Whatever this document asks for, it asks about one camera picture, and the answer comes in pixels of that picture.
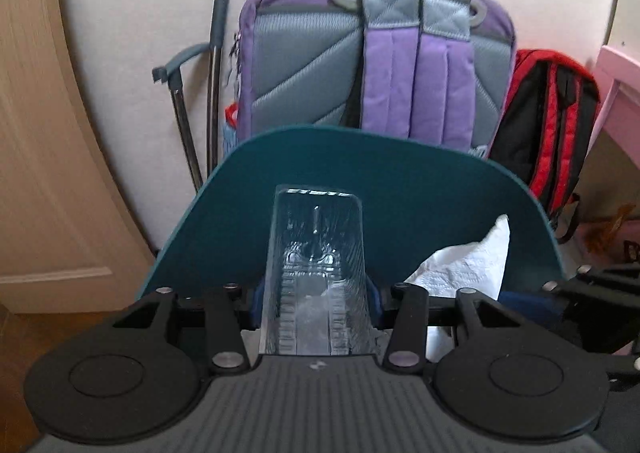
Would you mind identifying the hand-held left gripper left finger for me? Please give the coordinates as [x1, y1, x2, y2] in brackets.
[112, 283, 266, 375]

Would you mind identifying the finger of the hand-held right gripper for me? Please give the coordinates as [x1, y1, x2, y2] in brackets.
[500, 282, 591, 334]
[575, 263, 640, 295]

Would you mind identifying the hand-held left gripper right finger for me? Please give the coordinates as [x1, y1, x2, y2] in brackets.
[369, 280, 516, 369]

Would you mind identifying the clear plastic tray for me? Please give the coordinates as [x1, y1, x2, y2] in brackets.
[259, 184, 378, 358]

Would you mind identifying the white tissue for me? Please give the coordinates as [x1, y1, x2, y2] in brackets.
[402, 214, 512, 363]

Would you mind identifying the teal plastic bin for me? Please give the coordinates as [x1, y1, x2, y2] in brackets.
[141, 126, 566, 304]

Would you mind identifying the yellow printed bag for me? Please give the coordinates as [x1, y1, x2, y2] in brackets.
[582, 203, 640, 266]

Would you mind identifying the red black backpack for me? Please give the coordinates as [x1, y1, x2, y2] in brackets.
[487, 49, 601, 244]

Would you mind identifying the pink desk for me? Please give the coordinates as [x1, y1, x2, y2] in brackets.
[590, 46, 640, 169]

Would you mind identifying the purple grey backpack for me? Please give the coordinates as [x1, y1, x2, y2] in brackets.
[227, 0, 518, 164]

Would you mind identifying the light wooden door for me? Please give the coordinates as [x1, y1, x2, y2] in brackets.
[0, 0, 156, 316]

